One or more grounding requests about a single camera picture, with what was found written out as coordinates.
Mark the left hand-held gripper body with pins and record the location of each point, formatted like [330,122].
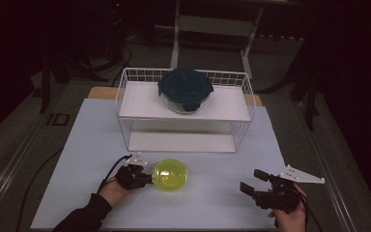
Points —
[130,177]

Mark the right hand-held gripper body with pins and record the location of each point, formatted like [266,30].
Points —
[280,196]

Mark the yellow-green translucent bowl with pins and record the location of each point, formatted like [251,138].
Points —
[170,174]

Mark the dark blue lidded glass container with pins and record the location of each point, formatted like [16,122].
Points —
[185,87]

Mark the person's left hand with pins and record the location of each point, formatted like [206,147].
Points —
[114,191]

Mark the person's right hand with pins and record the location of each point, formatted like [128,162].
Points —
[290,222]

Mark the pale blue table mat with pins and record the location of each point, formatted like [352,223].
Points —
[212,203]

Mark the black metal stand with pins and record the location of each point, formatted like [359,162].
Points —
[311,96]

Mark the black floor socket box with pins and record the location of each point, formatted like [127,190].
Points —
[58,119]

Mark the white metal table frame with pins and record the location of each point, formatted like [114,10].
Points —
[215,25]

